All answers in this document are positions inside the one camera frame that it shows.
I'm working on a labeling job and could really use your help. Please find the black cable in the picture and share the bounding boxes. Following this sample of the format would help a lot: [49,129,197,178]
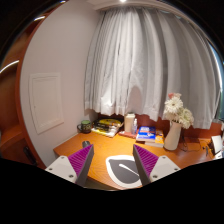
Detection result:
[179,133,214,158]

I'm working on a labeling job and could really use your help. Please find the white wall panel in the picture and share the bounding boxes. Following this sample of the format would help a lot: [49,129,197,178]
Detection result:
[29,73,64,134]

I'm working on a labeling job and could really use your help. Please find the grey leaf mouse pad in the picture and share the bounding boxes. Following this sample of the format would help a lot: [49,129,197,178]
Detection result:
[105,155,142,189]

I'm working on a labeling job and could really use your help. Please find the red flat book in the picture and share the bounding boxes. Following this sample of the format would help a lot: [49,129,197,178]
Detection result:
[118,131,137,139]

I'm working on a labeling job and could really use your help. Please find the white plastic jar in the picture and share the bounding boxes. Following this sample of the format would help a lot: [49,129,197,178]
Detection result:
[124,113,135,132]

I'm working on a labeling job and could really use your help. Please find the yellow black book stack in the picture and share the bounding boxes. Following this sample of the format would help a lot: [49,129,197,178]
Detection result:
[91,118,123,138]

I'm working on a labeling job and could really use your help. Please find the white ceramic vase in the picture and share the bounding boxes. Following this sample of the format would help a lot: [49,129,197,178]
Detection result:
[164,122,182,151]

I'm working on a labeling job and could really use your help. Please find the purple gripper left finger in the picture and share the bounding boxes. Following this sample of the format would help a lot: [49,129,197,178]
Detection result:
[45,143,95,188]

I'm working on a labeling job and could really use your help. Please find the small clear bottle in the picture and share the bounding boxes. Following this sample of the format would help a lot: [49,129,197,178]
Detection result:
[132,118,137,135]

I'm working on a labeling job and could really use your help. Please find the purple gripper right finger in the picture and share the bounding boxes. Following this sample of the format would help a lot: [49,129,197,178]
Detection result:
[132,143,181,187]

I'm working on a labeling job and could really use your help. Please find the dark computer mouse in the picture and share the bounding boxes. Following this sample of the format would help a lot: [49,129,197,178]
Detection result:
[82,141,90,148]

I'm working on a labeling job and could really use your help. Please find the white curtain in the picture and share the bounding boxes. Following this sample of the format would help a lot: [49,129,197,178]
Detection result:
[84,7,220,129]

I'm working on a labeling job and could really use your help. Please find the white pink flowers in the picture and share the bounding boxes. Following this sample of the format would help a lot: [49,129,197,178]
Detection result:
[163,93,194,129]

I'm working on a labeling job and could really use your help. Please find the yellow book under blue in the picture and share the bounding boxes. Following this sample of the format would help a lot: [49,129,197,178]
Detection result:
[146,135,164,148]

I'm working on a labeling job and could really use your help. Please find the green black mug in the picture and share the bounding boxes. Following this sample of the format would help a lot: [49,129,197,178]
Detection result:
[77,120,91,134]

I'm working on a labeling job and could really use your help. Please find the white device on right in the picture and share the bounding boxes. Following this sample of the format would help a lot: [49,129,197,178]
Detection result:
[211,135,223,159]

